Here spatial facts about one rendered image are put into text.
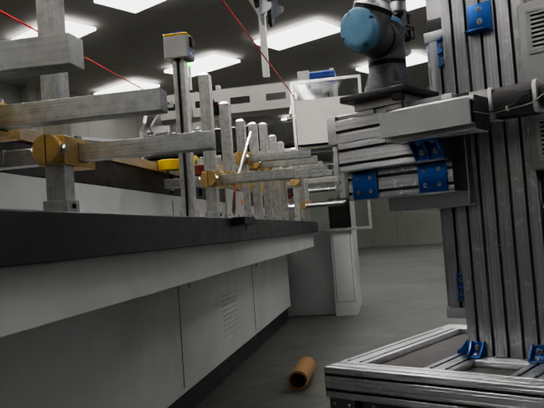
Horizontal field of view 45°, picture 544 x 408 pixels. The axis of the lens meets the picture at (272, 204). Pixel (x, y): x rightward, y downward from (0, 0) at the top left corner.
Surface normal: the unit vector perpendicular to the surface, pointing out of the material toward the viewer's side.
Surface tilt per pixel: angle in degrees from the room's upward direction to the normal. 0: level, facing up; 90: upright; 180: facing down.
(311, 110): 90
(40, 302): 90
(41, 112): 90
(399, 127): 90
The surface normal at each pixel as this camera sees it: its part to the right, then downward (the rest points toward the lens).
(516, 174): -0.65, 0.01
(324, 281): -0.18, -0.03
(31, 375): 0.98, -0.07
